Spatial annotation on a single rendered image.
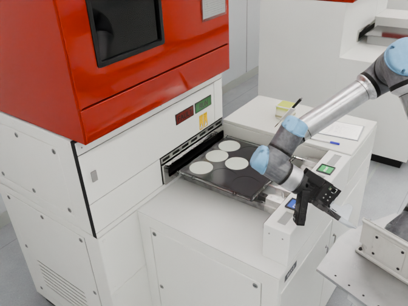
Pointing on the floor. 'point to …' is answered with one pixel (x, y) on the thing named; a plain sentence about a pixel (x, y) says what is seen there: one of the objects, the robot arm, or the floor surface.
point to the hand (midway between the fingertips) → (345, 221)
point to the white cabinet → (296, 286)
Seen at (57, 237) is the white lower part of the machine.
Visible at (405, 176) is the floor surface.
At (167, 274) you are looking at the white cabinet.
